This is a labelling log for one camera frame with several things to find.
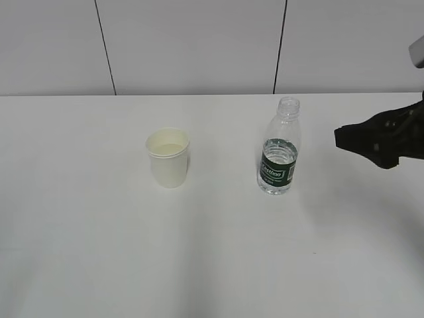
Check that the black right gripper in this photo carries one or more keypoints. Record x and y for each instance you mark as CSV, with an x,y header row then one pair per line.
x,y
385,137

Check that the clear water bottle green label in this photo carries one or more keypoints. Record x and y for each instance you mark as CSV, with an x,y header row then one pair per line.
x,y
280,148

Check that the white paper cup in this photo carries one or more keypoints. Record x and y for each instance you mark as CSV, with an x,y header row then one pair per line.
x,y
168,150

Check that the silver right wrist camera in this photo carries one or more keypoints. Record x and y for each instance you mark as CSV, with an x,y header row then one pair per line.
x,y
416,53

